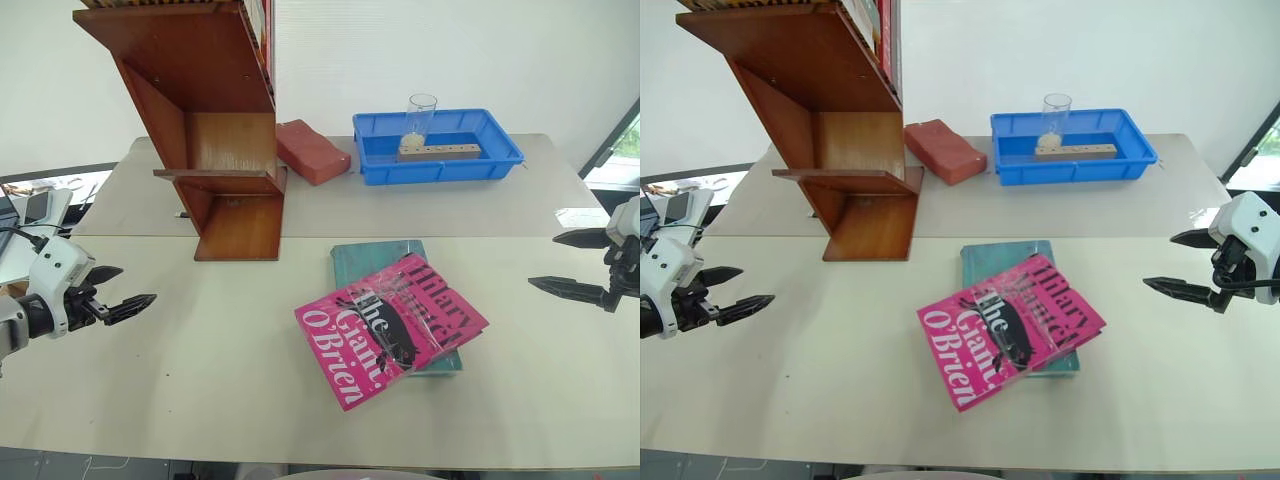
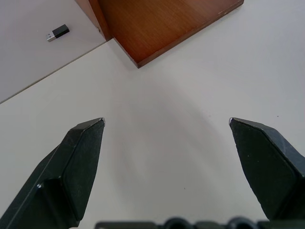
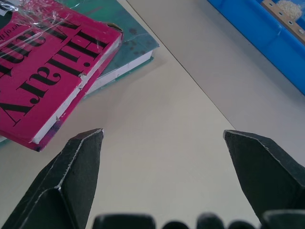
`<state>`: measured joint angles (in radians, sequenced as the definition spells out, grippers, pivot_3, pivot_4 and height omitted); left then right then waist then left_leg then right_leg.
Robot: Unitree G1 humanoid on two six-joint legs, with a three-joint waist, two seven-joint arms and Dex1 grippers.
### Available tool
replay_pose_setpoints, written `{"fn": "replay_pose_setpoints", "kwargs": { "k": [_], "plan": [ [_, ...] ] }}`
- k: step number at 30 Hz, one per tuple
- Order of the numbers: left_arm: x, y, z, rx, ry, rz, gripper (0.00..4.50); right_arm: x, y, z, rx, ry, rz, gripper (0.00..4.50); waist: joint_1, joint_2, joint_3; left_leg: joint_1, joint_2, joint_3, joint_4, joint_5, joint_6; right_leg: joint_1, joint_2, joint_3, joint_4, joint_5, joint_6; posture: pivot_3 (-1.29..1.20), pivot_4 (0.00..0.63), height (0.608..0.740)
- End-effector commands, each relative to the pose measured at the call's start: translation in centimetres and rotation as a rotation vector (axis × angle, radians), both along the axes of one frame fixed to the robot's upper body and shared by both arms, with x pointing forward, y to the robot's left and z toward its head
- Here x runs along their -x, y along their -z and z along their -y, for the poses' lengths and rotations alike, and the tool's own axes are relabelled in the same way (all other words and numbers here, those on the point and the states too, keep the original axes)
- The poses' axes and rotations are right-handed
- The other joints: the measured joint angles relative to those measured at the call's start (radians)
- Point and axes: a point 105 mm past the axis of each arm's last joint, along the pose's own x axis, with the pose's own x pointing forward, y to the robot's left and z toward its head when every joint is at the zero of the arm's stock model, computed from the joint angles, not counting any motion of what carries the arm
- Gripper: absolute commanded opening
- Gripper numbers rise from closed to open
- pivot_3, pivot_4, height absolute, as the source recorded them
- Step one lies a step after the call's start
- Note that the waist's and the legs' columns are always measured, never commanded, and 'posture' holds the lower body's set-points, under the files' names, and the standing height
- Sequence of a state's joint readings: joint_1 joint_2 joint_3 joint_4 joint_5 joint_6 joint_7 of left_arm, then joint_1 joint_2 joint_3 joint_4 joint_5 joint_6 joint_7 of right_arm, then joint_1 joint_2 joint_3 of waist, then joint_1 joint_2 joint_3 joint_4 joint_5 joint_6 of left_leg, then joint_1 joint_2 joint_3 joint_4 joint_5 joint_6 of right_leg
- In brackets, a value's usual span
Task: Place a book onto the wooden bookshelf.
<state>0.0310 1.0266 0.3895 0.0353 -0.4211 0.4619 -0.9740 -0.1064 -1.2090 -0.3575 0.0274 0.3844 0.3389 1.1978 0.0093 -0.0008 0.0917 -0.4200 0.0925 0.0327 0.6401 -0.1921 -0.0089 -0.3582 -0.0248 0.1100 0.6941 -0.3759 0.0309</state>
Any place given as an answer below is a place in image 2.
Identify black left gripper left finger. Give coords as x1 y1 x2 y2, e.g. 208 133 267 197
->
0 117 106 229

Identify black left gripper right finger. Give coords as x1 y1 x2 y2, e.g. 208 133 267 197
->
228 117 305 221

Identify black USB dongle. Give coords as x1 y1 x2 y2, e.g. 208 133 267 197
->
45 24 71 43

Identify brown wooden box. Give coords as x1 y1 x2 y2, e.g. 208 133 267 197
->
75 0 245 69

